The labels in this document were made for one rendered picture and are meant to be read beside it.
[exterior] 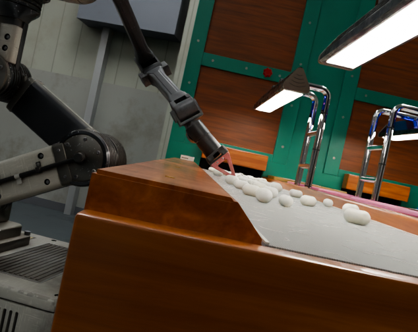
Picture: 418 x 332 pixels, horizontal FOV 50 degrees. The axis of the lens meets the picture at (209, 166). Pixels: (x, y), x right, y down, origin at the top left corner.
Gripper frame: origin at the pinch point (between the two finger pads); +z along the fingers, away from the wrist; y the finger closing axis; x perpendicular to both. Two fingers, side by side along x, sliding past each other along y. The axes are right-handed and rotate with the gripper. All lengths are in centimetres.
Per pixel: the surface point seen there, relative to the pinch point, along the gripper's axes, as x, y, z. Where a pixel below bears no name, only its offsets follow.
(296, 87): -30.5, -5.6, -8.9
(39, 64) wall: 66, 312, -181
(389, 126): -54, 17, 22
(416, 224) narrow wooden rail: -14, -70, 18
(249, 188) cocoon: 2, -60, -1
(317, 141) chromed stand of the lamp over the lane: -31.0, 16.8, 10.5
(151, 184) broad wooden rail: 10, -108, -11
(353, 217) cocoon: -6, -73, 10
